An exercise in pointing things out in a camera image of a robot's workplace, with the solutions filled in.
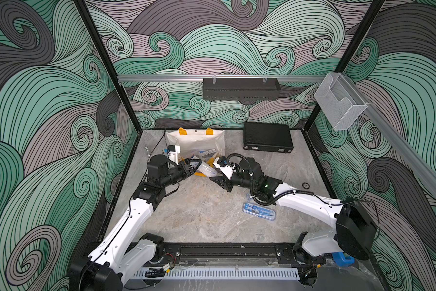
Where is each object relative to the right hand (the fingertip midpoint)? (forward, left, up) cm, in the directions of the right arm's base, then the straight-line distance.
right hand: (211, 174), depth 75 cm
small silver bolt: (+26, +38, -14) cm, 49 cm away
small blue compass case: (-9, -22, -19) cm, 31 cm away
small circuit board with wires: (-30, +18, -19) cm, 40 cm away
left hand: (+3, +5, +5) cm, 8 cm away
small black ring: (+4, -49, -21) cm, 54 cm away
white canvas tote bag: (+25, +2, -9) cm, 27 cm away
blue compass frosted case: (+1, +2, +2) cm, 3 cm away
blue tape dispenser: (-29, -50, -17) cm, 61 cm away
